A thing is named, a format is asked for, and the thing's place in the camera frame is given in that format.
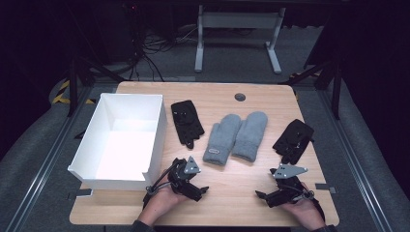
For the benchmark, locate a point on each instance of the person's left hand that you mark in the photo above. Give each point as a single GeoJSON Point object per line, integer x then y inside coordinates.
{"type": "Point", "coordinates": [158, 203]}

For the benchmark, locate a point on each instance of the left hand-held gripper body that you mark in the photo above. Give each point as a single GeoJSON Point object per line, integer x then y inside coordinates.
{"type": "Point", "coordinates": [180, 177]}

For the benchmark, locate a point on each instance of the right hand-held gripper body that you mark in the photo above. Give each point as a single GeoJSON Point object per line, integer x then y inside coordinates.
{"type": "Point", "coordinates": [288, 193]}

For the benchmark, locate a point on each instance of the black glove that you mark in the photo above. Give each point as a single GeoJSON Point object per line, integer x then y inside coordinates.
{"type": "Point", "coordinates": [295, 138]}
{"type": "Point", "coordinates": [187, 121]}

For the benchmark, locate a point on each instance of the grey tape strip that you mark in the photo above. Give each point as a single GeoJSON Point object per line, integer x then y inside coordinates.
{"type": "Point", "coordinates": [324, 187]}

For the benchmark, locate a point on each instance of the grey metal floor rail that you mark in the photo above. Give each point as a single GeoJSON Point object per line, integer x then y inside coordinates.
{"type": "Point", "coordinates": [354, 161]}
{"type": "Point", "coordinates": [48, 161]}

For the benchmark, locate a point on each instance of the grey round table grommet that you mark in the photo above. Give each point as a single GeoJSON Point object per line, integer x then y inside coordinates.
{"type": "Point", "coordinates": [240, 97]}

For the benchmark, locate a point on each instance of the yellow black hazard tape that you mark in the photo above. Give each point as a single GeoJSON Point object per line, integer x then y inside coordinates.
{"type": "Point", "coordinates": [61, 93]}

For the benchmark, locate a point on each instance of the person's right hand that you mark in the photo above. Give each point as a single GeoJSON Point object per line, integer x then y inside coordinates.
{"type": "Point", "coordinates": [306, 211]}

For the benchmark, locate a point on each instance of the white metal table frame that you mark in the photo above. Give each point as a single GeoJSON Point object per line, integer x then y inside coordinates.
{"type": "Point", "coordinates": [238, 20]}

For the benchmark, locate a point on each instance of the black metal stand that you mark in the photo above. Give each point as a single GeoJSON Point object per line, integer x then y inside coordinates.
{"type": "Point", "coordinates": [336, 87]}
{"type": "Point", "coordinates": [73, 87]}

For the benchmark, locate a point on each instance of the grey mitten with label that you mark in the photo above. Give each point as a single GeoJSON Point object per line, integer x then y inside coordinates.
{"type": "Point", "coordinates": [220, 141]}

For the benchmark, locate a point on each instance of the white rectangular box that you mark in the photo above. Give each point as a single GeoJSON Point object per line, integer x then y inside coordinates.
{"type": "Point", "coordinates": [129, 154]}

